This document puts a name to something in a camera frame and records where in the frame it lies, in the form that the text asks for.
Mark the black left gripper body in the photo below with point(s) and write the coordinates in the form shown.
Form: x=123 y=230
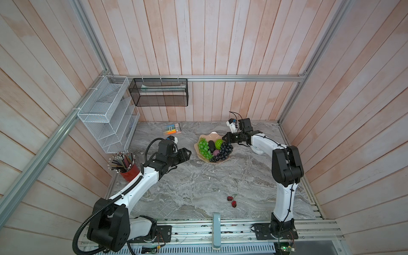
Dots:
x=177 y=158

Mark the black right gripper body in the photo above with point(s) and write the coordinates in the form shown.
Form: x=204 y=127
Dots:
x=235 y=138

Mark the dark purple grape bunch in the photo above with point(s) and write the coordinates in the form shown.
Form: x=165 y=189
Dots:
x=226 y=150

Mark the bumpy green custard apple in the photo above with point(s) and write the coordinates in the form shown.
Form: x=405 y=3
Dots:
x=218 y=144

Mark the dark avocado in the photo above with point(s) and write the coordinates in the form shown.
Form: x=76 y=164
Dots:
x=211 y=145

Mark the green grape bunch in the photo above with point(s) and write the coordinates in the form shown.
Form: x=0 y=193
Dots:
x=204 y=149

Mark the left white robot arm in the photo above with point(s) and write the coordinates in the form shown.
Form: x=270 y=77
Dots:
x=110 y=224

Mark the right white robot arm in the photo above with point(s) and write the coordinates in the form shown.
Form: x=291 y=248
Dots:
x=287 y=169

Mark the peach scalloped fruit bowl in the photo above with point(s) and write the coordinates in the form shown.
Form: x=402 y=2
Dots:
x=212 y=136

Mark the white and blue alarm clock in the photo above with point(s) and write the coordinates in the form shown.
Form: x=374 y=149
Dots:
x=257 y=150

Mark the colourful crayon box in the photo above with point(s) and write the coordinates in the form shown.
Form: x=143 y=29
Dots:
x=172 y=129

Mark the red pencil cup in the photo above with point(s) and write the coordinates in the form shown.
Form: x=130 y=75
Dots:
x=131 y=173

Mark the red cherries pair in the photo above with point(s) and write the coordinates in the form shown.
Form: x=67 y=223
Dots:
x=232 y=200

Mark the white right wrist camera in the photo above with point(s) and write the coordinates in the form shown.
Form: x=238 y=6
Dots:
x=233 y=125

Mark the black wire mesh basket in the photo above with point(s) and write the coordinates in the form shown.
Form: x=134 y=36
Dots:
x=149 y=92

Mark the white wire mesh shelf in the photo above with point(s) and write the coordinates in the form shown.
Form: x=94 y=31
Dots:
x=109 y=115

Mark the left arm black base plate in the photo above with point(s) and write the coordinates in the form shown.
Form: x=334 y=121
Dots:
x=161 y=234

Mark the grey centre rail bracket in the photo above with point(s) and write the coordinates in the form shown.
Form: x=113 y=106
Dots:
x=216 y=231

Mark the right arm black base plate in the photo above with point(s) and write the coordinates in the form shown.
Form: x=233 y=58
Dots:
x=270 y=231

